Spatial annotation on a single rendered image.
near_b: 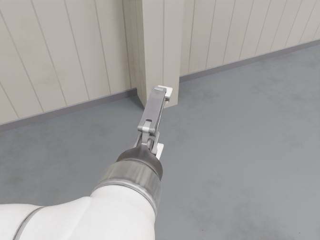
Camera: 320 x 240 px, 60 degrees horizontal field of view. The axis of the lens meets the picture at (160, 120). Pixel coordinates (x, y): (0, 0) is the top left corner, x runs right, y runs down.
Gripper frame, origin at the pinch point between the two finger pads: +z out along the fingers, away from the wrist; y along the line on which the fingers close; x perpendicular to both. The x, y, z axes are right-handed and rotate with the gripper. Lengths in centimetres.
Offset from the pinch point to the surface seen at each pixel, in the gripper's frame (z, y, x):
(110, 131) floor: 143, 99, -58
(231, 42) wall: 234, 27, 29
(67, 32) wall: 141, 22, -94
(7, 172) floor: 92, 120, -120
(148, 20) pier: 142, 4, -35
